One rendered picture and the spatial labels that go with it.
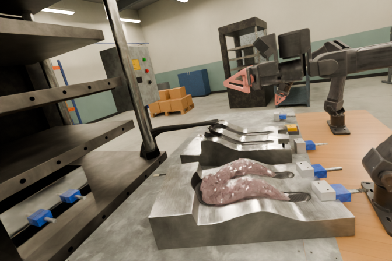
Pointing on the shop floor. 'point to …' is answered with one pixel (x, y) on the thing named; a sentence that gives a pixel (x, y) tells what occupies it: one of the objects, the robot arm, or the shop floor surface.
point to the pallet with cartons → (171, 102)
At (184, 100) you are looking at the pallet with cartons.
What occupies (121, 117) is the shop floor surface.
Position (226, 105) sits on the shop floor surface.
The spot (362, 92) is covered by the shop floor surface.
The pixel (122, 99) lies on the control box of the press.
